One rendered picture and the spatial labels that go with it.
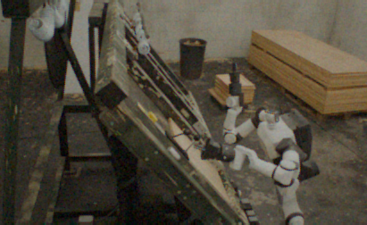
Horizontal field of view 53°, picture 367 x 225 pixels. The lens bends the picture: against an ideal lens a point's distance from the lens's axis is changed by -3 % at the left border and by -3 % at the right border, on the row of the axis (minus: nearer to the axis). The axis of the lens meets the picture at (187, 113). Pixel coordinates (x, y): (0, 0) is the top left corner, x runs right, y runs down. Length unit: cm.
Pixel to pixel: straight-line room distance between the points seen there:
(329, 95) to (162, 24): 354
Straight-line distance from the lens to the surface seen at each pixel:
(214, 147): 197
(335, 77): 575
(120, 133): 163
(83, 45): 600
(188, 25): 779
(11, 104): 164
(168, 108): 241
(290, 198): 271
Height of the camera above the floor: 241
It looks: 26 degrees down
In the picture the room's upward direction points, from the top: 4 degrees clockwise
